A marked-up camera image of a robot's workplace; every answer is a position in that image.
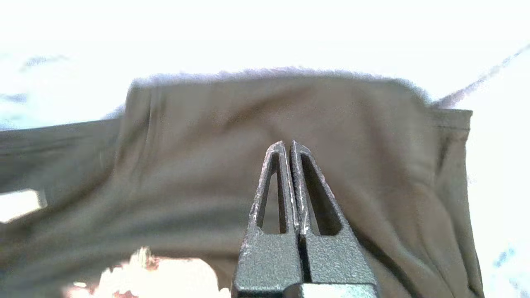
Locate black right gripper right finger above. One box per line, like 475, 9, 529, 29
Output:
290, 141, 380, 298

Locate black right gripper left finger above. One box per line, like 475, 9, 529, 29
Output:
231, 141, 304, 298

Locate black moon print t-shirt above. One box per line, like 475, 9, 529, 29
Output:
0, 68, 486, 298

